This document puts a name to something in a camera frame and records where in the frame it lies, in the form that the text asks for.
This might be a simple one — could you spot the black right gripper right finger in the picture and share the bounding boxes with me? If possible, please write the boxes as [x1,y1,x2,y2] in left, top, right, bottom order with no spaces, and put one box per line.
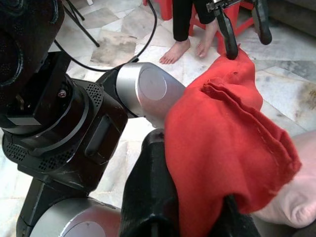
[223,194,263,237]

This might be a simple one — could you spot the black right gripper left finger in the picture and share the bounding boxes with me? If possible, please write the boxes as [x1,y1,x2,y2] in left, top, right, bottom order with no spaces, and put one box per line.
[120,128,183,237]

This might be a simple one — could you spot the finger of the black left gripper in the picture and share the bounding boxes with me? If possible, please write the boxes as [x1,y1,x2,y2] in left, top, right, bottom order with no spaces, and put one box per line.
[251,0,273,45]
[216,8,239,60]

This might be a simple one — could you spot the red fabric pillow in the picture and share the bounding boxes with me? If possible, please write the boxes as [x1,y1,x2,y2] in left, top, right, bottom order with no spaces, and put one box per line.
[164,48,303,237]

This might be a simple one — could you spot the red plastic stool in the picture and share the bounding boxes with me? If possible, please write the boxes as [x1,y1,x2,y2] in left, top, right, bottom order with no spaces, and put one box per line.
[143,0,255,55]

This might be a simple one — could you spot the barefoot person in black trousers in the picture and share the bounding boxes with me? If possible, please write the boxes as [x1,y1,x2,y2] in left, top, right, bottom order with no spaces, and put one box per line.
[159,0,222,65]

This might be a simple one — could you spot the black silver robot body legs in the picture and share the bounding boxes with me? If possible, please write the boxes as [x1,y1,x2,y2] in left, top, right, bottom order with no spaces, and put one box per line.
[0,0,186,237]

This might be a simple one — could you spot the black metal stand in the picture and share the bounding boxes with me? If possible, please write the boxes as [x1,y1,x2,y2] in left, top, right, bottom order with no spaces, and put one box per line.
[63,0,101,48]

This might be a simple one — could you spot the long black cable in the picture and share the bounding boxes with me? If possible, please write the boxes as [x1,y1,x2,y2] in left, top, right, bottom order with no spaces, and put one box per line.
[53,0,158,73]

